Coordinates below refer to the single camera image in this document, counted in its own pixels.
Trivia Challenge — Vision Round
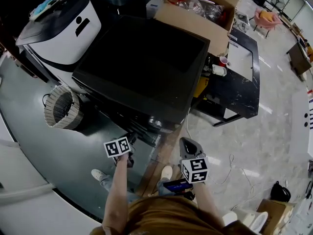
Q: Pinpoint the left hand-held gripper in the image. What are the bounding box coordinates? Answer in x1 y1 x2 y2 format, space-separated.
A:
103 134 137 168

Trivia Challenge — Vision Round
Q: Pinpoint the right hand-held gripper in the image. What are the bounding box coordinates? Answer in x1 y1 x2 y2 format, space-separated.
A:
179 137 209 185

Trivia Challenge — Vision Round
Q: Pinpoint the person's right forearm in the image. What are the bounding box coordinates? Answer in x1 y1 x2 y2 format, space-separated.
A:
192 182 225 230

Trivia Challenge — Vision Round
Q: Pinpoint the person's left forearm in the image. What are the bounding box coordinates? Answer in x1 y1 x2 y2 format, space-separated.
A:
101 154 130 234

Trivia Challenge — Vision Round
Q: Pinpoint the black washing machine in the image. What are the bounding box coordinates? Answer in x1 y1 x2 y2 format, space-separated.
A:
71 15 211 148

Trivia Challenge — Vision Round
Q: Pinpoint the black blue waist device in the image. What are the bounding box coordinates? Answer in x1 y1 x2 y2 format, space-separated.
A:
162 179 195 200

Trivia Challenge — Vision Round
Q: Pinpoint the white sneaker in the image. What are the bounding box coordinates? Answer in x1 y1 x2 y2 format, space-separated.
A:
91 169 108 182
161 164 173 180

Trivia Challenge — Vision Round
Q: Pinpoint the person's left leg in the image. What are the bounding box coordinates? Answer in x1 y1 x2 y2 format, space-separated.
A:
99 174 140 203

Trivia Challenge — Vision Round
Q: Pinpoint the woven laundry basket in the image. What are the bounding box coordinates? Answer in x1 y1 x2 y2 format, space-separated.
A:
43 84 84 131

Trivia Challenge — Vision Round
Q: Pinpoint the person's brown shirt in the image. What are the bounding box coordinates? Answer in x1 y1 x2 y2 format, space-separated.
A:
89 196 260 235

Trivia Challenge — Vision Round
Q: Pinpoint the white plastic bucket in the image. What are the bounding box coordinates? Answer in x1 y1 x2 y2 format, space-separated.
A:
249 211 269 233

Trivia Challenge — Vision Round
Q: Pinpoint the black marble sink counter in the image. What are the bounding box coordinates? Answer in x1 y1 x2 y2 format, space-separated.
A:
195 27 260 127

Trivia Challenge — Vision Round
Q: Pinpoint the yellow panel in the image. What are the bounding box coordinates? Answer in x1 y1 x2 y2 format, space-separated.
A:
192 75 210 99

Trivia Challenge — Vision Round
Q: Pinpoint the black bag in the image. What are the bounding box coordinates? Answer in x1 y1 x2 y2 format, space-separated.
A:
270 181 292 203

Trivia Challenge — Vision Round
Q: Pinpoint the small cardboard box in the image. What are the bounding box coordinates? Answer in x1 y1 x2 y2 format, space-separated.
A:
256 198 298 235

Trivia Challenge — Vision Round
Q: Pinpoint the white soap dish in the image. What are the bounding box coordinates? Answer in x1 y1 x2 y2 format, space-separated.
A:
211 64 227 77

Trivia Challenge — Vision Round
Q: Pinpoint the white and black appliance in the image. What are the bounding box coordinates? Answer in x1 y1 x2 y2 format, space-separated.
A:
16 0 102 94

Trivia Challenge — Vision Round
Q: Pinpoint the white sink basin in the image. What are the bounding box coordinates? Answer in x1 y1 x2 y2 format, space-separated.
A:
226 42 254 80

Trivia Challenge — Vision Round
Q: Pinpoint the large cardboard box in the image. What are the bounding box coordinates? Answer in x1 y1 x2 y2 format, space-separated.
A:
153 0 245 57

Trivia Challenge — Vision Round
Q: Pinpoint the white blue carton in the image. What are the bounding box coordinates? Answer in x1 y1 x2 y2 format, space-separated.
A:
146 0 169 18

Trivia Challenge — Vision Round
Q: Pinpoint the wooden desk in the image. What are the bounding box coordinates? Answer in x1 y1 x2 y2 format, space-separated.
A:
286 42 313 76

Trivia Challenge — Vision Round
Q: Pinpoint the blue cloth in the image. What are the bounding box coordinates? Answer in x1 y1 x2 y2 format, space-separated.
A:
31 0 57 21

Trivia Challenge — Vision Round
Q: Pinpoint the clear plastic bag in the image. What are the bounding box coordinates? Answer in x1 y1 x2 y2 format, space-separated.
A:
200 3 225 22

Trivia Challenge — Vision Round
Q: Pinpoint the clear red-capped plastic bottle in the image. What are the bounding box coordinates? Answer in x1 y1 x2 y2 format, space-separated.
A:
167 0 203 16

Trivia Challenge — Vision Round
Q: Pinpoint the pink chair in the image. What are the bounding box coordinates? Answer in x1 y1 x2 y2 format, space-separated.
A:
253 7 282 38

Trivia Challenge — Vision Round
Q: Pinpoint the yellow cushion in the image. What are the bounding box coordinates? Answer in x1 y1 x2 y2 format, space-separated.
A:
259 10 274 22

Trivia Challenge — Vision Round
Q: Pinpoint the floor fan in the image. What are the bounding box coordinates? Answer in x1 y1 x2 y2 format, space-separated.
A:
270 0 286 12

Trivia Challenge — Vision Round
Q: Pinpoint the white cable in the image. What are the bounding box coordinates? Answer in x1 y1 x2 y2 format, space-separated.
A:
185 116 277 205

